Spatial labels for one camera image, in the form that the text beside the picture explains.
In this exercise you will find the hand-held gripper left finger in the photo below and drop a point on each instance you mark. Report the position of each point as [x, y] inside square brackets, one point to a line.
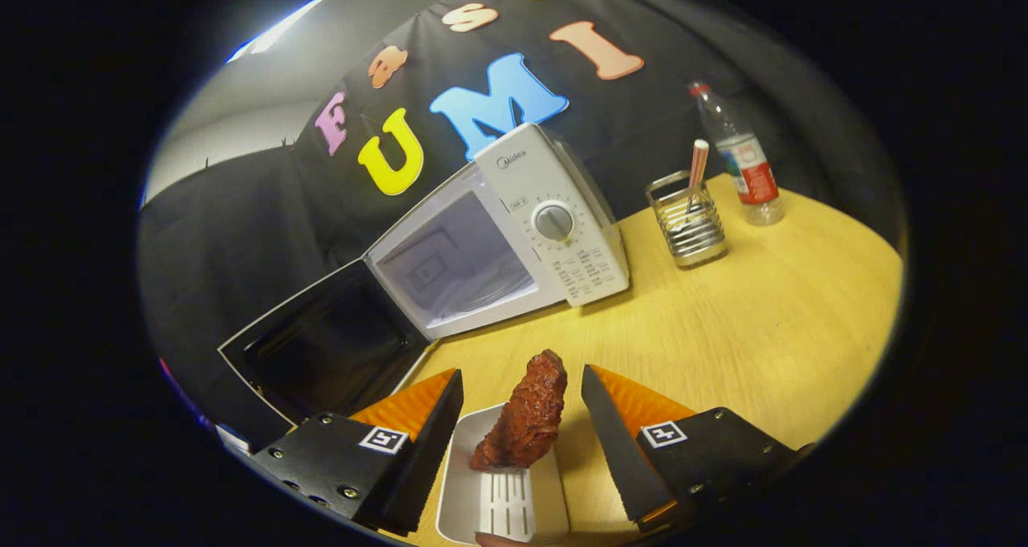
[426, 467]

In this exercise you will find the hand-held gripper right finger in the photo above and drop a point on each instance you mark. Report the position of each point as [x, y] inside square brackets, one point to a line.
[618, 459]

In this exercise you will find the brown roasted meat piece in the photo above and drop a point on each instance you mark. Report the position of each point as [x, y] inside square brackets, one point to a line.
[526, 418]

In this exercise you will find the white toaster oven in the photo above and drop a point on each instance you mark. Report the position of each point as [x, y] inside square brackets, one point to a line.
[562, 202]

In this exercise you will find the white ribbed rectangular plate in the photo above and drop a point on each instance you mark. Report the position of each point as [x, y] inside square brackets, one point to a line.
[466, 491]

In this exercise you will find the red striped straw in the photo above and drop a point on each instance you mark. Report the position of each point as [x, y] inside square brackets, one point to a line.
[699, 161]

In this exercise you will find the clear plastic water bottle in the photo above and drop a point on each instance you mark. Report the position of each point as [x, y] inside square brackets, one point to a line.
[747, 169]

